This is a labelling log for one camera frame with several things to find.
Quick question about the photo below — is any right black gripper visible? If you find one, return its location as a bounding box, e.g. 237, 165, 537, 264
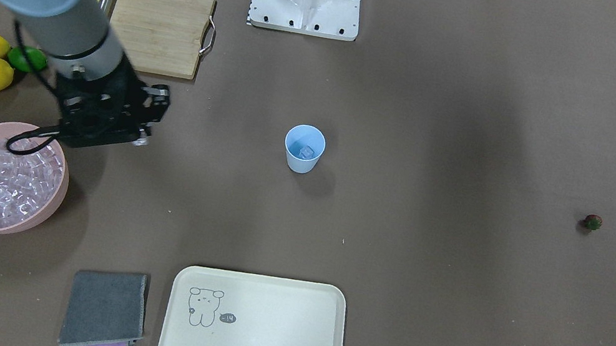
49, 55, 171, 149

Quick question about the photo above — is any red strawberry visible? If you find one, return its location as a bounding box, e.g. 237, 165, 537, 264
580, 214, 603, 232

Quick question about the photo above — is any light blue cup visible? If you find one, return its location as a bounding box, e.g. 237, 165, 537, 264
285, 124, 326, 174

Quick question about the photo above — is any clear ice cube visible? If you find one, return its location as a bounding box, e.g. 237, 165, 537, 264
298, 145, 315, 161

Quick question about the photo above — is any wooden cutting board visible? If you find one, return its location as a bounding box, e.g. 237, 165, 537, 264
109, 0, 217, 82

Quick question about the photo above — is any green lime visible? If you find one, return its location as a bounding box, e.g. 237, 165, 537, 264
7, 46, 47, 73

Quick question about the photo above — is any grey folded cloth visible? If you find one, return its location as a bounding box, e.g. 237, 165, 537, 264
57, 270, 149, 346

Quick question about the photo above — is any cream rabbit tray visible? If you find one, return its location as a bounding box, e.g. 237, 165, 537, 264
158, 266, 347, 346

